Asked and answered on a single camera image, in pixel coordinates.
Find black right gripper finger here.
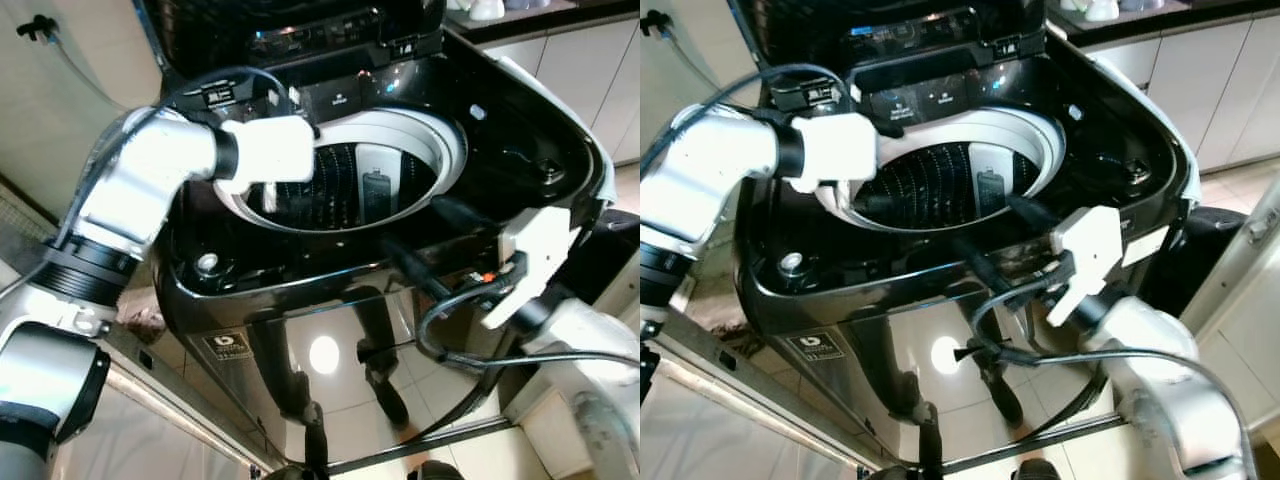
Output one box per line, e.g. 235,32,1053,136
955,237,1013,293
385,235,456,299
1005,195,1061,236
432,195,501,239

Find black top-load washing machine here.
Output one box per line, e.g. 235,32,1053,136
135,0,619,473
728,0,1204,471

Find white-rimmed washer drum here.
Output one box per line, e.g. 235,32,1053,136
815,105,1066,233
213,108,468,233

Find black bin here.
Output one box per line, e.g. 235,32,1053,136
1140,205,1251,321
575,208,641,306

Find washer brand sticker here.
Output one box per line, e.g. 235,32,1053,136
203,332,253,363
785,333,851,366

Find black glass washer lid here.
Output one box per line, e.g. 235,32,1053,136
728,0,1051,71
140,0,448,76

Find white kitchen cabinets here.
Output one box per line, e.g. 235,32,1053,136
478,18,641,166
1050,18,1280,173

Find robot right leg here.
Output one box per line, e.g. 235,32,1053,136
408,458,466,480
1010,458,1066,480

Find dark countertop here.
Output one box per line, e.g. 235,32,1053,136
445,0,641,43
1045,0,1280,46

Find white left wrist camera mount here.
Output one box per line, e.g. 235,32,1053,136
215,115,318,196
795,113,879,196

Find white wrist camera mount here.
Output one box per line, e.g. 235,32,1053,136
795,113,879,196
480,207,581,329
1045,205,1126,327
215,115,318,196

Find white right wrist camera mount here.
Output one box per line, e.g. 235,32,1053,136
1045,205,1126,327
480,207,581,329

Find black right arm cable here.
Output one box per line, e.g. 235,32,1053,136
955,270,1251,441
415,280,641,373

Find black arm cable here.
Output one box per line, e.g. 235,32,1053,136
415,280,641,373
55,65,321,246
955,270,1251,441
640,63,906,176

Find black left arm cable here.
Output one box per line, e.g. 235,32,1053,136
640,63,906,176
55,65,321,246

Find white appliance with handle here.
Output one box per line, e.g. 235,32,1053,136
1180,175,1280,346

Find pale water hose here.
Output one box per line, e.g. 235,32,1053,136
45,30,136,113
665,25,723,101

